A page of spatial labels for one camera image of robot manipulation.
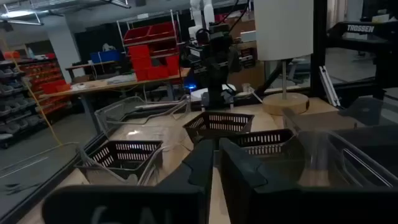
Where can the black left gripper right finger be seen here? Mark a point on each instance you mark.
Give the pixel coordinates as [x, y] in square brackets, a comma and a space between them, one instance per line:
[248, 199]

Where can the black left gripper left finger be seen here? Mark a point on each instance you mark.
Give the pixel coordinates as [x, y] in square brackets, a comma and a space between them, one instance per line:
[174, 199]

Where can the black slotted plastic basket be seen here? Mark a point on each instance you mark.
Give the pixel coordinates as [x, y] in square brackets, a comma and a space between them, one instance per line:
[202, 135]
[264, 134]
[130, 165]

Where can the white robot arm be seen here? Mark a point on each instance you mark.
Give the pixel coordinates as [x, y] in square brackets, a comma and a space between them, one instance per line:
[202, 15]

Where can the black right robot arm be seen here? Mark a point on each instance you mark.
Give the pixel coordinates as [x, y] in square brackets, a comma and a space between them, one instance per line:
[216, 93]

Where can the shelf rack with red bins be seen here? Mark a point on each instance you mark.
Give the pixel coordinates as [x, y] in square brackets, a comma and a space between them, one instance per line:
[46, 84]

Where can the shelf rack with grey bins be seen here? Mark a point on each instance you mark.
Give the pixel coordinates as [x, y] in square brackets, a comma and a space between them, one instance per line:
[12, 105]

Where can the brown cardboard box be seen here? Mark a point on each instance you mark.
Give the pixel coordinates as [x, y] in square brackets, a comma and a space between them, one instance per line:
[245, 74]

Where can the white flat box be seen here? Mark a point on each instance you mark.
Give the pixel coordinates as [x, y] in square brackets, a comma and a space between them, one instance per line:
[199, 93]

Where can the red storage bin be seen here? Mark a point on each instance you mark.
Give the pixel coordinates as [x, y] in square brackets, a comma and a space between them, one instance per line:
[140, 52]
[158, 73]
[173, 64]
[136, 35]
[162, 29]

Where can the white bucket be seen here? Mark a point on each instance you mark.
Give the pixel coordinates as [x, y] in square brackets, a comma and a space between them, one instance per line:
[283, 31]

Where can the silver aluminium extrusion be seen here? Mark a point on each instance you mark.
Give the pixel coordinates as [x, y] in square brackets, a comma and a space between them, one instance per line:
[333, 88]
[326, 87]

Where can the blue storage bin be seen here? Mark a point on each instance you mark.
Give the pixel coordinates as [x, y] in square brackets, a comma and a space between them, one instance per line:
[105, 56]

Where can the wooden worktable with grey legs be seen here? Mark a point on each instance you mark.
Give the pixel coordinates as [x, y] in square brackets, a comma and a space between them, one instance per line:
[102, 84]

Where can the dark side table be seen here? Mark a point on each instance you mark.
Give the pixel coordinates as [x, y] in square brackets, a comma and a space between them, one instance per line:
[90, 66]

